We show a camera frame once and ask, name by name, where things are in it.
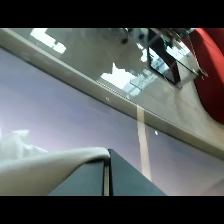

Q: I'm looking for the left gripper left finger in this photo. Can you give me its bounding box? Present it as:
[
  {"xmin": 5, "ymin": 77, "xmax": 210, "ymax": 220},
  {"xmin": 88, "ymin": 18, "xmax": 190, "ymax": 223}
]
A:
[{"xmin": 48, "ymin": 159, "xmax": 110, "ymax": 197}]

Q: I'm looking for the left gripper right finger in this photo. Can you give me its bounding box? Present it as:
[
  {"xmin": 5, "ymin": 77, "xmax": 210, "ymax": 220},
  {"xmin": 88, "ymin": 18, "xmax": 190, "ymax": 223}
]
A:
[{"xmin": 108, "ymin": 148, "xmax": 167, "ymax": 197}]

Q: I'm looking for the white T-shirt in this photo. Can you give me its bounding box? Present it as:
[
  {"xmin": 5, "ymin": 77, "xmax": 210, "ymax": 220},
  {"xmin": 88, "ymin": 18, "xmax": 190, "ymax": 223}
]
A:
[{"xmin": 0, "ymin": 129, "xmax": 111, "ymax": 197}]

